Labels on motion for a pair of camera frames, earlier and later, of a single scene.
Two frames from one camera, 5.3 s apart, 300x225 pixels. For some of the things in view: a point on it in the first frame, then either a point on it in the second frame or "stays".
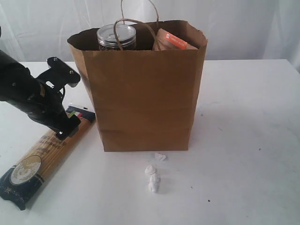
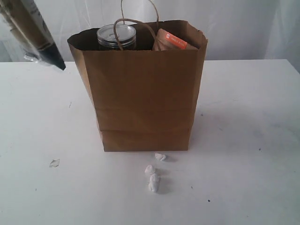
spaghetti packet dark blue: [19, 183] -> [26, 21]
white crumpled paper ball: [151, 186] stays
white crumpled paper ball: [150, 169] stays
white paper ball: [152, 178] stays
